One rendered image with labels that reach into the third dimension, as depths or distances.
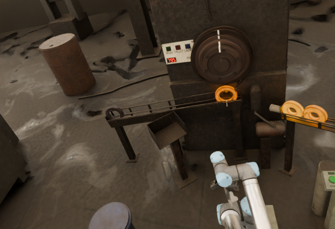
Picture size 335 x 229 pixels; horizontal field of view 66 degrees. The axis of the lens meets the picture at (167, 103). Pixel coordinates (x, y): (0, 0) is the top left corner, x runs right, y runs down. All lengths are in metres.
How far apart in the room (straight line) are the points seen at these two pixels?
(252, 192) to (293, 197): 1.12
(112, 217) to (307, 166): 1.74
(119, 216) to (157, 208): 0.55
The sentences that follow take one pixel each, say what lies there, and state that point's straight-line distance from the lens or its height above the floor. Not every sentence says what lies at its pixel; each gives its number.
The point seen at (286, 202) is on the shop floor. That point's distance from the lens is 2.47.
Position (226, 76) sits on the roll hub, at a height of 1.01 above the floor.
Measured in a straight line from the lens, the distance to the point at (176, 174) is 2.68.
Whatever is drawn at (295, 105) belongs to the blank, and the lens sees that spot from 2.10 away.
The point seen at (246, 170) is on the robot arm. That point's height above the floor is 0.96.
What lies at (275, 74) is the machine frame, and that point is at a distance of 2.25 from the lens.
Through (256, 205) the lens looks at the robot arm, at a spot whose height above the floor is 0.89.
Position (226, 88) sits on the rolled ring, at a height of 0.83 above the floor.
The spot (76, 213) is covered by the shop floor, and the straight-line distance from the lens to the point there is 2.86.
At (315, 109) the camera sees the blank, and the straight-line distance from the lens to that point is 2.05.
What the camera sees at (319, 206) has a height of 0.12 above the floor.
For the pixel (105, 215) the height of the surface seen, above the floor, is 0.43.
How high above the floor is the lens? 2.08
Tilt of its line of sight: 35 degrees down
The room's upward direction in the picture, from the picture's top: 16 degrees counter-clockwise
